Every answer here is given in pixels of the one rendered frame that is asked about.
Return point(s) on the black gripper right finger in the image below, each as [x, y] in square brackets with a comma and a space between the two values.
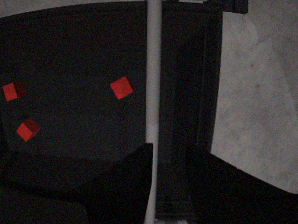
[221, 194]

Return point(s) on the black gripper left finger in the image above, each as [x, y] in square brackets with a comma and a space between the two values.
[118, 196]

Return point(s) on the small red block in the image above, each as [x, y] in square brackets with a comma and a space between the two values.
[15, 90]
[122, 87]
[28, 129]

